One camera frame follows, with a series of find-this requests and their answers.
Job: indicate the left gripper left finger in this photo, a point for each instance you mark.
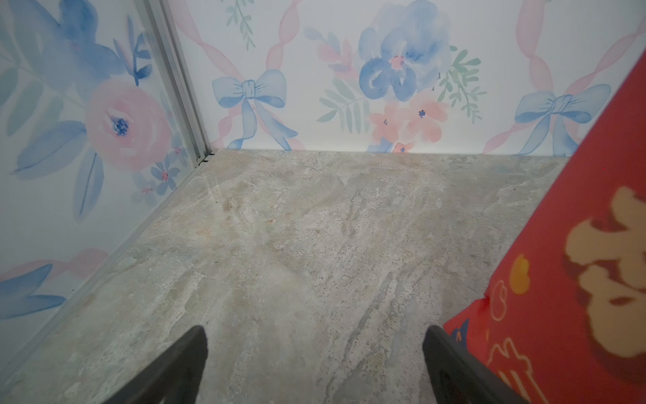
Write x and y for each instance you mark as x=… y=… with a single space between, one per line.
x=173 y=377

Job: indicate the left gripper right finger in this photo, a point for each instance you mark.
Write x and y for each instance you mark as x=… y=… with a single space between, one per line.
x=457 y=376

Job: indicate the red paper gift bag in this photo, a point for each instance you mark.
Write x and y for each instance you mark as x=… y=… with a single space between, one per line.
x=563 y=316

